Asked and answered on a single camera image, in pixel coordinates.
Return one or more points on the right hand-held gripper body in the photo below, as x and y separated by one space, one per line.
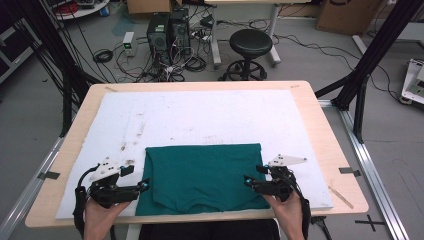
278 186

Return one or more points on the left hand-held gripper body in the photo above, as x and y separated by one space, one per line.
108 195

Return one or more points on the green long-sleeved shirt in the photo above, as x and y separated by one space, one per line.
200 180

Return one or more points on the person's left hand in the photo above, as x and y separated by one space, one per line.
100 218

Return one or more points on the person's right hand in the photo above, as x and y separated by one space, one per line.
288 213

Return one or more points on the black tape strip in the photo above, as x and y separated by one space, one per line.
48 175
350 171

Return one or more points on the thin wooden stick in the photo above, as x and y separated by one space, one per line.
341 197

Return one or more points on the person's dark clothing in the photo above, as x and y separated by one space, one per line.
206 231

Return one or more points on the white foam mat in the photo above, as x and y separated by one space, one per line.
233 110

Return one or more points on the brown tape strip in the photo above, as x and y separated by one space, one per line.
111 89

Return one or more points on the black tape cross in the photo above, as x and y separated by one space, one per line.
370 222

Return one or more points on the black round stool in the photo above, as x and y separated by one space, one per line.
250 43

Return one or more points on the small white device green light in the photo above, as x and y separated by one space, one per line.
128 41

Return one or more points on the black computer tower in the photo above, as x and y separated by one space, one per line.
180 30
158 36

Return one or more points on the white desk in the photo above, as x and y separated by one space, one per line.
216 40

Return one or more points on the black cabinet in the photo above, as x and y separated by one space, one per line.
15 50

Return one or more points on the flat cardboard box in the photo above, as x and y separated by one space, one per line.
150 6

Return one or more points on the round white table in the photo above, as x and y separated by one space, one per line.
83 10

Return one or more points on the white equipment board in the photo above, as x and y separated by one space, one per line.
413 80

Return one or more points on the large cardboard box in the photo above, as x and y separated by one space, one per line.
346 16

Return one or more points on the aluminium rail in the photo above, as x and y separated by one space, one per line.
366 160
33 181

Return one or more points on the black metal frame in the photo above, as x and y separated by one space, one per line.
376 50
66 110

